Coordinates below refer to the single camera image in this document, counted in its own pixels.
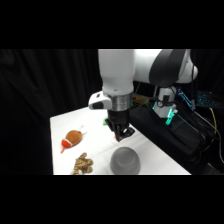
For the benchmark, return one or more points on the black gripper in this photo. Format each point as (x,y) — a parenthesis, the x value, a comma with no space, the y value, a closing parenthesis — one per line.
(118,117)

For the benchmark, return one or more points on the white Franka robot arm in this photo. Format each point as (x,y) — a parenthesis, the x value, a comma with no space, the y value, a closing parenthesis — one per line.
(133,70)

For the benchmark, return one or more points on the grey bowl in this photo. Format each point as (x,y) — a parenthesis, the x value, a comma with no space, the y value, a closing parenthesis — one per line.
(125,161)

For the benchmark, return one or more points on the tiger striped plush toy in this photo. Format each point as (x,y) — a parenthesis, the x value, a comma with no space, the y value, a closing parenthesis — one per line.
(83,164)

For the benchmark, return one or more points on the orange plush toy with tag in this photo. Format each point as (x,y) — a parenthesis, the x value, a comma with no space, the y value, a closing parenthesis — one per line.
(72,137)

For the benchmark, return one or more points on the black curtain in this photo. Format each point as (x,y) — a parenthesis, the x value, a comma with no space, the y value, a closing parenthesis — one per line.
(46,100)

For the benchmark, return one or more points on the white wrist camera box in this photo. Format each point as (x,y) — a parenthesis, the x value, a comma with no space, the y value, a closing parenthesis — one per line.
(99,101)

